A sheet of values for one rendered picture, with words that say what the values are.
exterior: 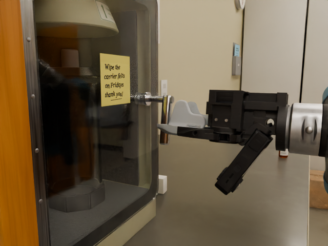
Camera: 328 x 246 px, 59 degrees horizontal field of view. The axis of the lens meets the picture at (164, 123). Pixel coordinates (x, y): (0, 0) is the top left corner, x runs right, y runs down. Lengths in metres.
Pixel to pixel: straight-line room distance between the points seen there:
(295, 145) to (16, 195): 0.35
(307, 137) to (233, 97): 0.12
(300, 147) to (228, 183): 0.12
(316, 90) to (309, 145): 2.88
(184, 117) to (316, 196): 2.73
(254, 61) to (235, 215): 2.78
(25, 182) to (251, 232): 0.47
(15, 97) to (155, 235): 0.43
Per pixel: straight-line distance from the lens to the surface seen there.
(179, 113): 0.48
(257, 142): 0.45
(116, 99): 0.46
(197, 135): 0.45
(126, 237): 0.58
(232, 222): 0.66
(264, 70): 3.34
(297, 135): 0.43
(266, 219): 0.69
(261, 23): 3.39
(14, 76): 0.24
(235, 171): 0.46
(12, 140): 0.24
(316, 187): 3.11
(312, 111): 0.44
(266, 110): 0.45
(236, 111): 0.44
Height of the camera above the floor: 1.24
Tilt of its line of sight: 9 degrees down
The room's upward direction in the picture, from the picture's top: straight up
